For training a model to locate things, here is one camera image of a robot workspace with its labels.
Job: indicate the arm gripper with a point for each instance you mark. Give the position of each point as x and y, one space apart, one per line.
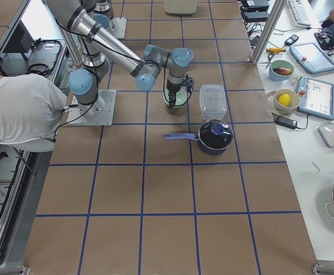
172 89

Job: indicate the green bowl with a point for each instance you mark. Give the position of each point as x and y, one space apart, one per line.
181 98

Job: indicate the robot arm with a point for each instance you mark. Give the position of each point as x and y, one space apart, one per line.
93 23
104 15

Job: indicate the blue bowl with fruit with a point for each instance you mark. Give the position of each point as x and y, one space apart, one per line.
280 70

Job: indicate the beige bowl with lemon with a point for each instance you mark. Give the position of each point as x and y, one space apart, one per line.
282 110

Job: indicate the clear plastic container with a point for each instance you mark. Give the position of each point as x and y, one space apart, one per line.
212 101

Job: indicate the blue saucepan with lid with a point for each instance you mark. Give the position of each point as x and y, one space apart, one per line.
213 136

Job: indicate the cream toaster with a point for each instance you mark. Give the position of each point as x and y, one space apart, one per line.
180 7

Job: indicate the scissors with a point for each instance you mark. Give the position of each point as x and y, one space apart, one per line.
270 57

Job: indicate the yellow lemon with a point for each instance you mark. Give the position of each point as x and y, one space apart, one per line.
284 99

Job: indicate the black power adapter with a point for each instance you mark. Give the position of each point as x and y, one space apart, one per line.
285 122

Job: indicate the upper teach pendant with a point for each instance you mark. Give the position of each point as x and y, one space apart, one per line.
312 58

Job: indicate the teach pendant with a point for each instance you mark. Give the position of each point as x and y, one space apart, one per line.
312 58
316 97

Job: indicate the lower teach pendant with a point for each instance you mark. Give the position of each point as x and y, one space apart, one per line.
316 97

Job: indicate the person in white shirt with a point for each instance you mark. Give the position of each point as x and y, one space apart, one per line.
30 107

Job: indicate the white keyboard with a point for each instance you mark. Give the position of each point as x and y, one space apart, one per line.
298 13

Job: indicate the black monitor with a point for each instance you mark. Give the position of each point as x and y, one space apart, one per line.
20 42

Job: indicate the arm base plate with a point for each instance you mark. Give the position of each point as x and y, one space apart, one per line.
118 26
101 112

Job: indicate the yellow handled tool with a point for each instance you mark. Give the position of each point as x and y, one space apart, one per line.
275 50

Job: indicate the aluminium frame post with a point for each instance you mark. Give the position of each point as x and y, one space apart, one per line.
273 17

